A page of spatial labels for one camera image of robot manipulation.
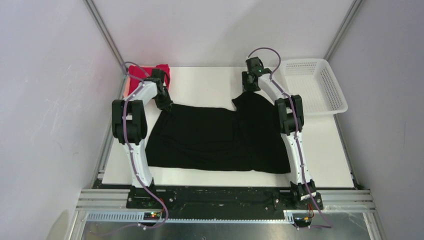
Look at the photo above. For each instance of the folded peach t shirt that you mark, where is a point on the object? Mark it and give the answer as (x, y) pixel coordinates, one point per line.
(126, 88)

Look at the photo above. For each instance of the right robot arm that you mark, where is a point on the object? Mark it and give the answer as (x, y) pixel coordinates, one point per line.
(289, 120)

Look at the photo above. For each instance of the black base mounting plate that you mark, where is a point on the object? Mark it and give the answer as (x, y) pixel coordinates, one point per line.
(219, 203)

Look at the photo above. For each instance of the aluminium frame post right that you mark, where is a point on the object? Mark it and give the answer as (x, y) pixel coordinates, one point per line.
(343, 28)

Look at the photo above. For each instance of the aluminium front rail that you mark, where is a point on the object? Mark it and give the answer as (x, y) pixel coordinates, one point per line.
(347, 215)

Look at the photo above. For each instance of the black t shirt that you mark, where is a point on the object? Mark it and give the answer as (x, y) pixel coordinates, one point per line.
(218, 139)

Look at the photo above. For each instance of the white plastic basket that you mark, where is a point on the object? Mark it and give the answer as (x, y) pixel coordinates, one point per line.
(314, 80)

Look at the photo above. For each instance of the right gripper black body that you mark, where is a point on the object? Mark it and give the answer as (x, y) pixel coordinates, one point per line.
(247, 85)

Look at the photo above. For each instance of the aluminium frame post left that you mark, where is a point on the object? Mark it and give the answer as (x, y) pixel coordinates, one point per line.
(105, 33)

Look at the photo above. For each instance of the folded red t shirt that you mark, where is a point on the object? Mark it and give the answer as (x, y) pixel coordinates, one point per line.
(137, 72)

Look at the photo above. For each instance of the aluminium frame post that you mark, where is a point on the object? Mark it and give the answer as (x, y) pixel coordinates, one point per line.
(105, 33)
(343, 28)

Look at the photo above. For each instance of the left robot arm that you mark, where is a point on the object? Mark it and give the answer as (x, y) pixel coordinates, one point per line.
(129, 123)

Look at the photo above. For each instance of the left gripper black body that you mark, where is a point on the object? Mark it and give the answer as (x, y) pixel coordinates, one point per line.
(163, 99)

